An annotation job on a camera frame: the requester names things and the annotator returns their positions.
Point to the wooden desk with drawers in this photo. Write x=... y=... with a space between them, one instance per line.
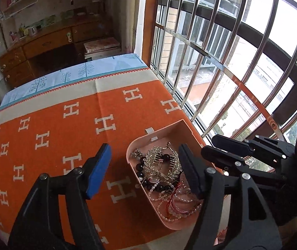
x=53 y=48

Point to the silver crystal leaf hair comb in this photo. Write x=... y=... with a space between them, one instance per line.
x=162 y=165

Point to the white mug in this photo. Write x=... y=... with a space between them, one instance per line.
x=32 y=31

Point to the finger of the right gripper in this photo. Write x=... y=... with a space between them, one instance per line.
x=231 y=145
x=223 y=160

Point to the light blue bed sheet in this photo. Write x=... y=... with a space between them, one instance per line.
x=80 y=72

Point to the grey flower brooch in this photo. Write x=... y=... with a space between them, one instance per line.
x=137 y=154

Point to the stack of books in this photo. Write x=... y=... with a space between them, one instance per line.
x=102 y=48

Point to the metal window security grille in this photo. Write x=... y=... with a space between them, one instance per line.
x=231 y=65

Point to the orange H-pattern blanket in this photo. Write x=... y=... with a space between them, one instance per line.
x=59 y=130

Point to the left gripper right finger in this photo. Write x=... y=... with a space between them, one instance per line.
x=250 y=225

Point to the pink jewelry box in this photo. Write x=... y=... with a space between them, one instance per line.
x=175 y=205

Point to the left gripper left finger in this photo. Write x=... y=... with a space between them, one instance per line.
x=38 y=223

